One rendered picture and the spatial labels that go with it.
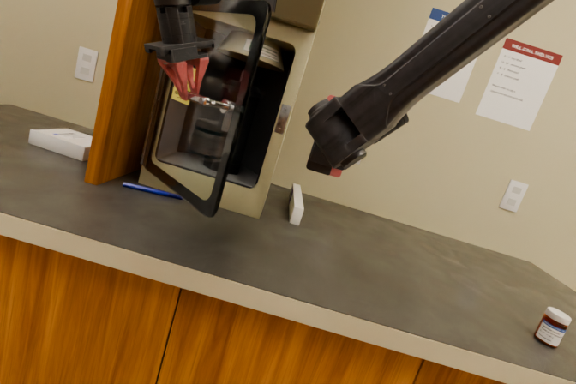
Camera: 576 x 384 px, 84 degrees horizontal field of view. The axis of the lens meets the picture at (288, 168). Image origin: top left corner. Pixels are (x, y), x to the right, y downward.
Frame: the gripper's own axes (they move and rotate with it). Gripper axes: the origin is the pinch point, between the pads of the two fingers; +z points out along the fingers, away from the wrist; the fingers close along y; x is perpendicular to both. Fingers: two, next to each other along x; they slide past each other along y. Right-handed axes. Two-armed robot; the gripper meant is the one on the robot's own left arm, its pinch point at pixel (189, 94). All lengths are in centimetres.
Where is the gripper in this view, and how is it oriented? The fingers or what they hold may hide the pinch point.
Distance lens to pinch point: 63.3
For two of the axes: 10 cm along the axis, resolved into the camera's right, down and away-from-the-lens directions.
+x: 7.1, 3.3, -6.3
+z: 0.3, 8.7, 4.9
